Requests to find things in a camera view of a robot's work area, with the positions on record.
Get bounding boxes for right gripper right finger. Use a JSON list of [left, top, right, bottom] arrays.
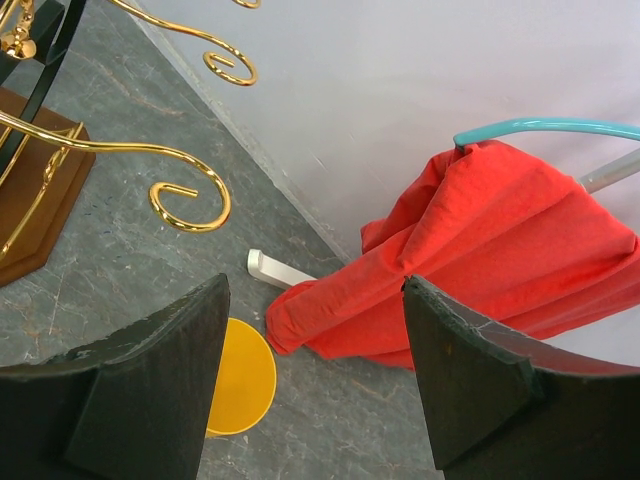
[[403, 276, 639, 479]]

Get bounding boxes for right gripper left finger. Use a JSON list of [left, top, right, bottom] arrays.
[[1, 274, 230, 479]]

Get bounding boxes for orange plastic goblet middle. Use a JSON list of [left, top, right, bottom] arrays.
[[206, 318, 277, 438]]

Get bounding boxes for red cloth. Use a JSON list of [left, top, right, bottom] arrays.
[[266, 140, 639, 369]]

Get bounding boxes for white metal stand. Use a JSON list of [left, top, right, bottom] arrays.
[[246, 149, 639, 290]]

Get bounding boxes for teal hoop tube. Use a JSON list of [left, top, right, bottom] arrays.
[[453, 117, 639, 148]]

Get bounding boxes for gold wire wine glass rack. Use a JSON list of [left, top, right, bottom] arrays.
[[1, 1, 231, 285]]

